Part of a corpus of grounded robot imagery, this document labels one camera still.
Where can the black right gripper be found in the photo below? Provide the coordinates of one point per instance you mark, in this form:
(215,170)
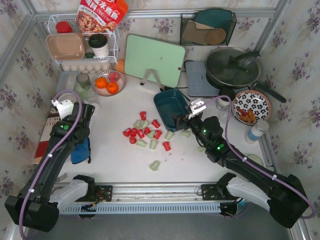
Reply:
(182,120)

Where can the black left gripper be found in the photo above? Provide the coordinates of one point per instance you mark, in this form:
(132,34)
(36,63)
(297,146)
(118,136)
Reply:
(87,110)

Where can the green capsule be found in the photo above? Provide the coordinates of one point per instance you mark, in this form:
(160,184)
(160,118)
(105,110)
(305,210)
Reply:
(169,135)
(145,124)
(141,143)
(155,165)
(138,124)
(185,133)
(200,149)
(151,134)
(153,144)

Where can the teal plastic storage basket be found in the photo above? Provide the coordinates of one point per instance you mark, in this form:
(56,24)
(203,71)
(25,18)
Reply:
(169,104)

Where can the blue cloth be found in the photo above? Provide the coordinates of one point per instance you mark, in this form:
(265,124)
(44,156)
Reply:
(81,152)

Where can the red capsule top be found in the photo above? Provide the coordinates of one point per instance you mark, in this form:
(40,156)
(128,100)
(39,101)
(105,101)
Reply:
(143,115)

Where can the clear plastic cup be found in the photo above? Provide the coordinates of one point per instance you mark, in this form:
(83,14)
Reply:
(226,113)

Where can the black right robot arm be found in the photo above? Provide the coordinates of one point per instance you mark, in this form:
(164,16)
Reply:
(282,196)

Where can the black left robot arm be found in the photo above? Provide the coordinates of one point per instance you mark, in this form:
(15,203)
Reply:
(32,207)

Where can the green capsule beside basket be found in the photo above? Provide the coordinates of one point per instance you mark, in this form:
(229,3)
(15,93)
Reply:
(169,135)

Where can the small white basket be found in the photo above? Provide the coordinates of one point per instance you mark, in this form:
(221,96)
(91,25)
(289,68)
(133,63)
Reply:
(68,96)

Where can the clear storage box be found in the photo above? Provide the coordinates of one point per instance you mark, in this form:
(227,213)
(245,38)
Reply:
(66,80)

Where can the paper coffee cup black lid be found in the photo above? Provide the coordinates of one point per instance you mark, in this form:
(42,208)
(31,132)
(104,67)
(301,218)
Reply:
(223,101)

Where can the striped red placemat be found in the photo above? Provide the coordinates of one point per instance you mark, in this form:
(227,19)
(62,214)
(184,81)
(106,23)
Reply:
(52,119)

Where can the grey induction cooker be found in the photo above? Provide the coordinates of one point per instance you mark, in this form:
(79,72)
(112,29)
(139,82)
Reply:
(197,83)

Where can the green glass jar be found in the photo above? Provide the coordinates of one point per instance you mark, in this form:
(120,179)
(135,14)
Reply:
(81,85)

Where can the green capsule bottom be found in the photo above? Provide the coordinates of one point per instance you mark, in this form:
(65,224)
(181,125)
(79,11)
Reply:
(155,165)

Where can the orange fruit left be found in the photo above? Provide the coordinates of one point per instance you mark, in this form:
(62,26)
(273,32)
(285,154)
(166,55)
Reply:
(101,82)

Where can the orange fruit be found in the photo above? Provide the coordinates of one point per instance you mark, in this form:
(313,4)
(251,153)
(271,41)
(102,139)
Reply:
(112,88)
(101,82)

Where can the metal cutting board stand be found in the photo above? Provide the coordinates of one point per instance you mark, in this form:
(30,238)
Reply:
(151,76)

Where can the orange fruit right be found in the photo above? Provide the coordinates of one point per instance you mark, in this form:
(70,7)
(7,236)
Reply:
(112,88)

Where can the egg tray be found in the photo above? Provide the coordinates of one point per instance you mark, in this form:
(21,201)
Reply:
(91,68)

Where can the fruit bowl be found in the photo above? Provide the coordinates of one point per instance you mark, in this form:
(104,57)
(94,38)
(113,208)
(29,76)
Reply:
(103,92)

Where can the carrot pieces on plate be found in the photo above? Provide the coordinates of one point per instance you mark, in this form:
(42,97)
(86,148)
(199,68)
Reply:
(247,116)

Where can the black frying pan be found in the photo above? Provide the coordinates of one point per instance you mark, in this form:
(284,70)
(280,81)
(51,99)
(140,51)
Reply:
(225,77)

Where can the white bottle blue label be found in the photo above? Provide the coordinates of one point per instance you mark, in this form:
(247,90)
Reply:
(257,131)

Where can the floral patterned plate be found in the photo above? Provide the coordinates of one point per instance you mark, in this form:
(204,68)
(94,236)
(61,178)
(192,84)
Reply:
(252,100)

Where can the green glass cup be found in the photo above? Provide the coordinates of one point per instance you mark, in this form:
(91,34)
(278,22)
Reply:
(256,159)

